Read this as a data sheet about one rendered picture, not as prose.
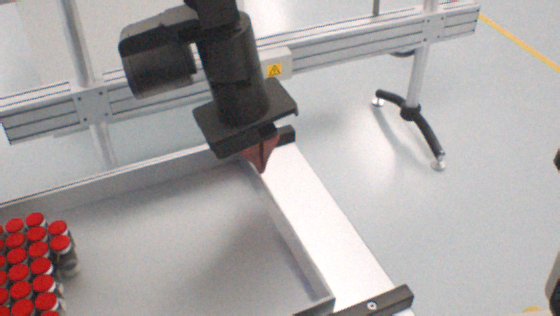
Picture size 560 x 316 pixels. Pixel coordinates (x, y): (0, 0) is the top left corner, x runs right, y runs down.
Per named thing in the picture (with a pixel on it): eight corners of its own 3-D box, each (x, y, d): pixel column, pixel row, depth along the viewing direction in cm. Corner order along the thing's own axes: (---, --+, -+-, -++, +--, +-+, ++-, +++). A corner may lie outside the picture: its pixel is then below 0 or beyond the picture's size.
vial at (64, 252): (63, 279, 55) (50, 252, 52) (60, 264, 56) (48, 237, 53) (82, 273, 56) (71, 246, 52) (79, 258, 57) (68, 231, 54)
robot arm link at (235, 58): (253, 22, 47) (243, -6, 51) (178, 42, 46) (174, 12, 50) (267, 83, 52) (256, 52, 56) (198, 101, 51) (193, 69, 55)
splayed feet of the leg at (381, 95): (433, 174, 195) (441, 145, 186) (366, 101, 230) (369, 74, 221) (450, 168, 198) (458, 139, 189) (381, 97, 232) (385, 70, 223)
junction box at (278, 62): (255, 87, 157) (255, 61, 151) (249, 79, 161) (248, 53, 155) (292, 78, 161) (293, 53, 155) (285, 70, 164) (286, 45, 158)
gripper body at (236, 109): (195, 121, 59) (176, 69, 54) (276, 87, 61) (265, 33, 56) (213, 156, 55) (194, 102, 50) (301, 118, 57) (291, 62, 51)
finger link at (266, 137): (214, 168, 65) (194, 111, 59) (267, 145, 66) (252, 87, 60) (234, 205, 60) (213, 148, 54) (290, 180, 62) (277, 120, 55)
